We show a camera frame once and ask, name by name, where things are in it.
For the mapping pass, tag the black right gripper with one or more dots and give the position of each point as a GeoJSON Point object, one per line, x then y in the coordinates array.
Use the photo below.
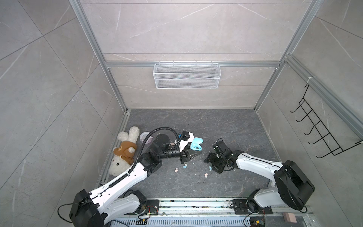
{"type": "Point", "coordinates": [210, 159]}

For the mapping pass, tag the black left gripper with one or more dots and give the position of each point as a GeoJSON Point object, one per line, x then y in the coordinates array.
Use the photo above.
{"type": "Point", "coordinates": [185, 154]}

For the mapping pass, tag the teal earbud charging case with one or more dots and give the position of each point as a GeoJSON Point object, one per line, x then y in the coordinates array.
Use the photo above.
{"type": "Point", "coordinates": [196, 144]}

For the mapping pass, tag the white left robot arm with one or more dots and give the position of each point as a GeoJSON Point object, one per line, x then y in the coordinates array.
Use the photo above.
{"type": "Point", "coordinates": [108, 202]}

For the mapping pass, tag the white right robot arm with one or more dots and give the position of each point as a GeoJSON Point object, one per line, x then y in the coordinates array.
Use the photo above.
{"type": "Point", "coordinates": [288, 183]}

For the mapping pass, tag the pink alarm clock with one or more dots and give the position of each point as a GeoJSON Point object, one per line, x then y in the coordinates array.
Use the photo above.
{"type": "Point", "coordinates": [143, 137]}

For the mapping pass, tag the plush bunny brown hoodie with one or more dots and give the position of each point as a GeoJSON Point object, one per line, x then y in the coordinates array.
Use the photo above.
{"type": "Point", "coordinates": [124, 154]}

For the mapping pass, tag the slotted cable duct rail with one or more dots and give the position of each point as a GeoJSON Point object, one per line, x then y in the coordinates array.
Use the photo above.
{"type": "Point", "coordinates": [210, 212]}

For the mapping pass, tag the white wire mesh basket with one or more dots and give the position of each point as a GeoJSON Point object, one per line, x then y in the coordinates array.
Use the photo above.
{"type": "Point", "coordinates": [187, 75]}

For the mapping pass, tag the pink block beside rail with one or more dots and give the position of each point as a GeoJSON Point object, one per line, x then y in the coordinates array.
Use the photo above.
{"type": "Point", "coordinates": [289, 217]}

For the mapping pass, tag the black wall hook rack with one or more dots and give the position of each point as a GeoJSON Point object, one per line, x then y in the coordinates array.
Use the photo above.
{"type": "Point", "coordinates": [318, 125]}

